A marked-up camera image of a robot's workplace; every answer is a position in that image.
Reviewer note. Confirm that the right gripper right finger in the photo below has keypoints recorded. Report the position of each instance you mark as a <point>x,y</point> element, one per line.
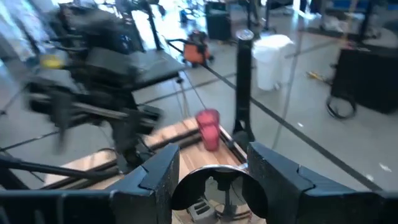
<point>280,186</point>

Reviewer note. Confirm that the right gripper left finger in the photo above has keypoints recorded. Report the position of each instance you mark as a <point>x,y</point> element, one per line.
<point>149,193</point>

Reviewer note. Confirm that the neighbour station robot arm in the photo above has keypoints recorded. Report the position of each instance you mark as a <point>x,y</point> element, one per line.
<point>99,62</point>

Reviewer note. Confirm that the small black cabinet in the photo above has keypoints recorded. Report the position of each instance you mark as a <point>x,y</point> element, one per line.
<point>217,21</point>

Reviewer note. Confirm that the black aluminium frame rail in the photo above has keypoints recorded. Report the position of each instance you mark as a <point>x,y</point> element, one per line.
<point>174,137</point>

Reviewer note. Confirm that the black vertical post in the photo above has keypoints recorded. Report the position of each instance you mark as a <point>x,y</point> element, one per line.
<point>244,77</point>

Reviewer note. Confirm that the large black cabinet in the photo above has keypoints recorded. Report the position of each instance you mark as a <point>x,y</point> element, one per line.
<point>367,77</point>

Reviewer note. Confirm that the black desk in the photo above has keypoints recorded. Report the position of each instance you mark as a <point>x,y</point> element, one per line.
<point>155,67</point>

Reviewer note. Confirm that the black diagonal frame brace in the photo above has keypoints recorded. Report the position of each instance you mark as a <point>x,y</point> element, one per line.
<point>56,169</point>

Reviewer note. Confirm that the orange shop vacuum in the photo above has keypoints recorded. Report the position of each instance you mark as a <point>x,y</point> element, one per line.
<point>194,51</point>

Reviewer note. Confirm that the white waste bin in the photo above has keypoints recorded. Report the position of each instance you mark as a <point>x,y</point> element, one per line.
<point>272,62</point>

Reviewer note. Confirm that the pink plastic cup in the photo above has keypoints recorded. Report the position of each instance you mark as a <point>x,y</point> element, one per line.
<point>209,130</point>

